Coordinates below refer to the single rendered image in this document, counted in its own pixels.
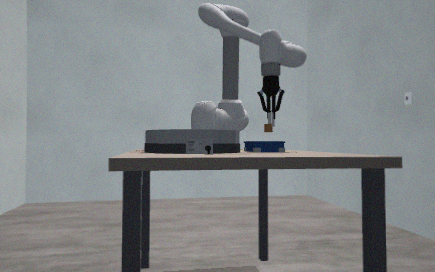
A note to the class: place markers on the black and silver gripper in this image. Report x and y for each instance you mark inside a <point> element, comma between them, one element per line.
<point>271,87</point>

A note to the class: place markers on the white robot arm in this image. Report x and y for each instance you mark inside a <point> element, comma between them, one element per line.
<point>230,113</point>

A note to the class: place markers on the blue shallow tray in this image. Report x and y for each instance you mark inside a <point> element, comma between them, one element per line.
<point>264,146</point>

